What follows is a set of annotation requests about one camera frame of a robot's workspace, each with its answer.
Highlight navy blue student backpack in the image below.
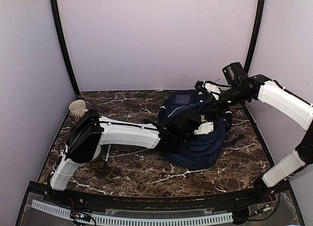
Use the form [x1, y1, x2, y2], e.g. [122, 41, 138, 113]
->
[157, 90, 244, 170]

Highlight white slotted cable duct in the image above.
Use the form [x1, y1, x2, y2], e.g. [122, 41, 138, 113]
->
[31, 200, 233, 226]

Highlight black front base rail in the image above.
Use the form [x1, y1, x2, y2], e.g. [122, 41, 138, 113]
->
[21, 181, 293, 212]

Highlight black right frame post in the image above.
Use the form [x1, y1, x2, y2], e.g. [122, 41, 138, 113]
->
[244, 0, 265, 73]

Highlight light green ceramic bowl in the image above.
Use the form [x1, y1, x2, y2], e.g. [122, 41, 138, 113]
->
[93, 147, 101, 160]

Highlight black left frame post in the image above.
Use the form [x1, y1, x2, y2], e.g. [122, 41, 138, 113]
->
[50, 0, 80, 96]

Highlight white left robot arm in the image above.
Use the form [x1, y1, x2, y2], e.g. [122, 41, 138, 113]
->
[49, 109, 201, 204]

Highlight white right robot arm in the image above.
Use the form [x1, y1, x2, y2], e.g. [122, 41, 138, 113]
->
[197, 62, 313, 203]

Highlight cream patterned ceramic mug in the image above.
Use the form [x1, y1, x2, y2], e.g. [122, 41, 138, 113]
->
[68, 99, 88, 120]

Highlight black frame post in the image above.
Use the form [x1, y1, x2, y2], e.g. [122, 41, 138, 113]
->
[50, 0, 80, 96]
[244, 0, 265, 73]

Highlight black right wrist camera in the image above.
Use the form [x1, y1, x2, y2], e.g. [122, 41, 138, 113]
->
[194, 81, 221, 100]

